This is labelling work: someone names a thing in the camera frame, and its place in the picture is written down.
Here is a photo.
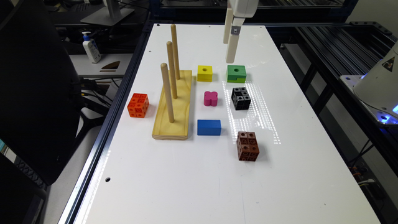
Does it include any silver monitor stand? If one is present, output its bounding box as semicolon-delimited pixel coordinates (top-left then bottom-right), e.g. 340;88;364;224
80;0;134;26

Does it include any wooden peg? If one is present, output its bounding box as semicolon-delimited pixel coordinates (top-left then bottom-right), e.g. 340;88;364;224
167;41;178;99
160;63;175;123
170;24;180;80

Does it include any black aluminium frame rail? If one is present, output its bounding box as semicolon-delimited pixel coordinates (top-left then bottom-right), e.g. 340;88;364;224
58;20;155;224

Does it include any brown interlocking cube block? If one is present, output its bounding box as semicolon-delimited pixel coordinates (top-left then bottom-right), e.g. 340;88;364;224
236;131;260;162

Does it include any rear wooden peg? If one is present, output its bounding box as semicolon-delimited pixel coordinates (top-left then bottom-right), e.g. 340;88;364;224
170;24;180;80

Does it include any middle wooden peg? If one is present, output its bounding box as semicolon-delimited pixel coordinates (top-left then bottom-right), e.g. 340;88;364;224
167;41;178;99

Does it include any white lotion pump bottle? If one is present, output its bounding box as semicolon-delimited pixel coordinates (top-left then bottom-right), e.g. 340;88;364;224
82;32;101;63

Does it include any green block with hole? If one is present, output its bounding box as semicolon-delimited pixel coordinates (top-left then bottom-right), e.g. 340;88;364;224
226;65;246;83

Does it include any orange interlocking cube block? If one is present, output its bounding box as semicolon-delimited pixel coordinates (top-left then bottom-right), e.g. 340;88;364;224
127;93;149;118

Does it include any wooden peg base board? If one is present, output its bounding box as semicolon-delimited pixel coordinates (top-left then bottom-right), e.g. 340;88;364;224
152;70;192;140

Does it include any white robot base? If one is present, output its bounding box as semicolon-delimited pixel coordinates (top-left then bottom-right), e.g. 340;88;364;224
340;44;397;126

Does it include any pink flower block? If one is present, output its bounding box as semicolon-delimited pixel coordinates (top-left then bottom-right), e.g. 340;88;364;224
204;91;218;106

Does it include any front wooden peg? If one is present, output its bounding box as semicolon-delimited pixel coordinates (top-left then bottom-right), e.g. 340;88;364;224
160;63;175;123

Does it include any blue rectangular block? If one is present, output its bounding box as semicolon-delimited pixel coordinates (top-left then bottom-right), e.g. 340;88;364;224
197;119;221;136

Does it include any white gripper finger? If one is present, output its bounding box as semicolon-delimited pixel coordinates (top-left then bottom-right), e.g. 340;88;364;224
223;7;233;44
226;17;244;63

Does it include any yellow block with hole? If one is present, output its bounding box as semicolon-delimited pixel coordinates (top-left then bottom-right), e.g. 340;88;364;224
197;65;213;82

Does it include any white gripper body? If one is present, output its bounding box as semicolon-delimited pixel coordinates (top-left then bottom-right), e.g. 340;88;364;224
228;0;259;18

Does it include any black interlocking cube block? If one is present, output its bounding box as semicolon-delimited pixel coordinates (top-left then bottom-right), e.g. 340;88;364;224
231;87;251;110

